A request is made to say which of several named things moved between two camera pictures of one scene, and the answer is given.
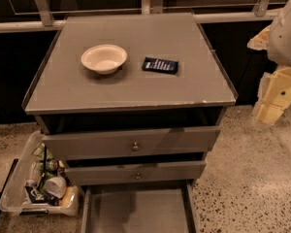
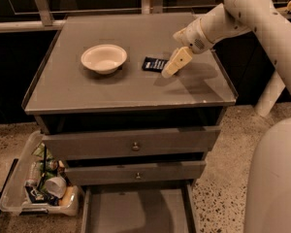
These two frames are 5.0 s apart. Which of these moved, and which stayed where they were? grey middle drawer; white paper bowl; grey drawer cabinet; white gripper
Moved: white gripper
Stayed: white paper bowl; grey drawer cabinet; grey middle drawer
